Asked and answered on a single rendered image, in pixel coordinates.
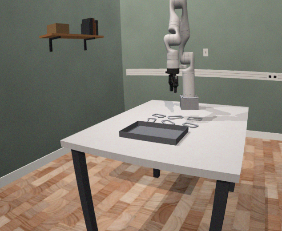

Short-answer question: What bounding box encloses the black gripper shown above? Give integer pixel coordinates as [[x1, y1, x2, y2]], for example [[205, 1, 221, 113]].
[[167, 68, 179, 93]]

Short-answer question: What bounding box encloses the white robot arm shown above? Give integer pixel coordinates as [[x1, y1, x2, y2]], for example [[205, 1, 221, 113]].
[[164, 0, 195, 97]]

